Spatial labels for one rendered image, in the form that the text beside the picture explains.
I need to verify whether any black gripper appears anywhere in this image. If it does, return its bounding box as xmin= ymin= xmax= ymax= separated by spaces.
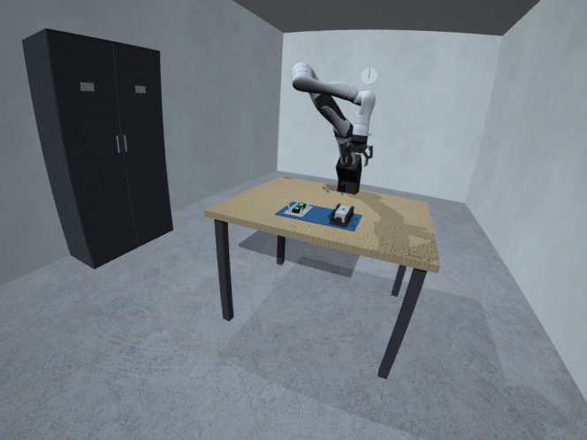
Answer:
xmin=342 ymin=134 xmax=373 ymax=167

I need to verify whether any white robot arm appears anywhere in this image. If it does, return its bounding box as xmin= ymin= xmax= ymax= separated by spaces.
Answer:
xmin=292 ymin=62 xmax=376 ymax=166

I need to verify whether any blue flat plate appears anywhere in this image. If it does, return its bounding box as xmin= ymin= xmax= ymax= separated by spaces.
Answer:
xmin=277 ymin=199 xmax=362 ymax=231

